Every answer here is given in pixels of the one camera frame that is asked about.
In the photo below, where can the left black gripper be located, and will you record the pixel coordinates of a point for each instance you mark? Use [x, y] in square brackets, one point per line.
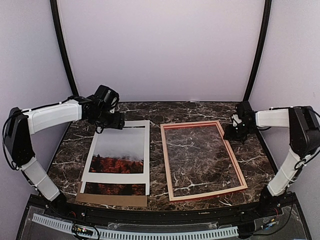
[117, 123]

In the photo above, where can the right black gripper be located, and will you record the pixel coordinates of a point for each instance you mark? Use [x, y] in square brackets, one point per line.
[229, 134]

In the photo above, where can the autumn forest photo print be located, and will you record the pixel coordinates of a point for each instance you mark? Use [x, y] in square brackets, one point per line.
[117, 162]

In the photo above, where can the clear acrylic sheet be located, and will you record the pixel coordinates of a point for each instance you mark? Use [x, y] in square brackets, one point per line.
[202, 160]

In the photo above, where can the red wooden picture frame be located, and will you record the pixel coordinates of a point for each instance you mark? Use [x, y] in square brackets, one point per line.
[202, 160]

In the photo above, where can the white mat board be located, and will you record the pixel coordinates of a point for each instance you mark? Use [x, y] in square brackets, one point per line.
[117, 162]

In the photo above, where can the brown cardboard backing board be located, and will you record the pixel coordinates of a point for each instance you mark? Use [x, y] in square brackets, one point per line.
[112, 200]

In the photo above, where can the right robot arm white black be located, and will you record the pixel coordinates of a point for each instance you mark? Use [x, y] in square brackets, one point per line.
[302, 123]

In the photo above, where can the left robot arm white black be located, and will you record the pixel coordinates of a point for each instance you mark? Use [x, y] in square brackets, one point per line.
[22, 125]

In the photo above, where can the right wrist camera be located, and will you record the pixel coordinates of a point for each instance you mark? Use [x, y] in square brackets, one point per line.
[235, 120]

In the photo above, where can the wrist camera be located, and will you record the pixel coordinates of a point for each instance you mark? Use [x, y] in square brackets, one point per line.
[235, 120]
[113, 105]

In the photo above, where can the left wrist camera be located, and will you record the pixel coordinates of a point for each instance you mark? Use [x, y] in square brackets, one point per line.
[113, 105]

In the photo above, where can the black front rail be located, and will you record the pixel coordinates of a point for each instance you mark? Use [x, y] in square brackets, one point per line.
[226, 215]

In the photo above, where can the white slotted cable duct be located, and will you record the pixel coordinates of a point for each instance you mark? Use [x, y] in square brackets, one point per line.
[87, 232]

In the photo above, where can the right black corner post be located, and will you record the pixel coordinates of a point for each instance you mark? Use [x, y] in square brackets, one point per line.
[259, 49]

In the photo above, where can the black corner post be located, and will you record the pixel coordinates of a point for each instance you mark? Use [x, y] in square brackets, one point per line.
[62, 47]
[259, 49]

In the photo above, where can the left black corner post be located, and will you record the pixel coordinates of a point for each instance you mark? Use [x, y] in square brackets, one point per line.
[62, 47]

